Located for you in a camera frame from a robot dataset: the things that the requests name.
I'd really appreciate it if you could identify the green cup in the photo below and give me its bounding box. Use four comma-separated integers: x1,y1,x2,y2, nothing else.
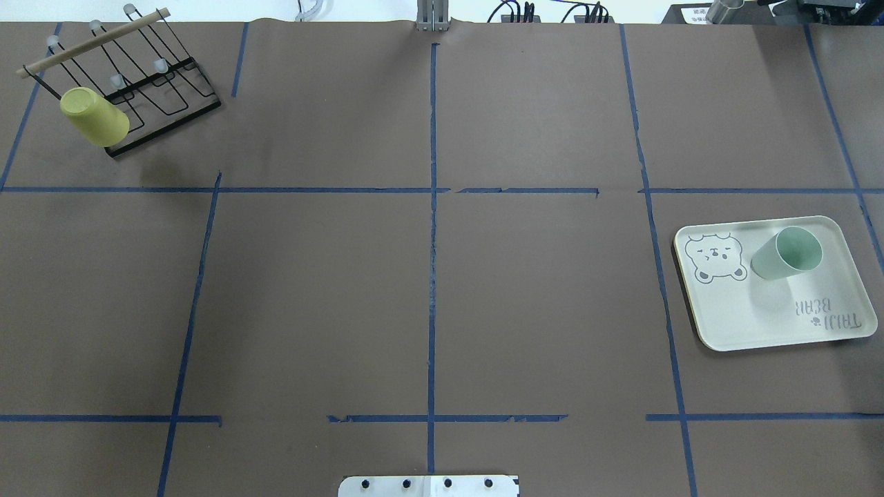
749,226,823,280

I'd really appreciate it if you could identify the cream bear tray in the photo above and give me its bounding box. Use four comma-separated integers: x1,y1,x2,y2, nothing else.
673,216,878,351

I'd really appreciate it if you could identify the yellow cup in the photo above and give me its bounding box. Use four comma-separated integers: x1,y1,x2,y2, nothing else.
59,87,131,148

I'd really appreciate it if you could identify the metal cup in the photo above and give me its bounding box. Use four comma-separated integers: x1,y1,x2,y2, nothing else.
705,0,745,25

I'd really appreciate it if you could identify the aluminium frame post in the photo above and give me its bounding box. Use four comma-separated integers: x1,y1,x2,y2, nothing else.
416,0,451,32

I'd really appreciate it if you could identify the black wire cup rack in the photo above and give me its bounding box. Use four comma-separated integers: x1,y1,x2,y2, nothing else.
15,3,223,159

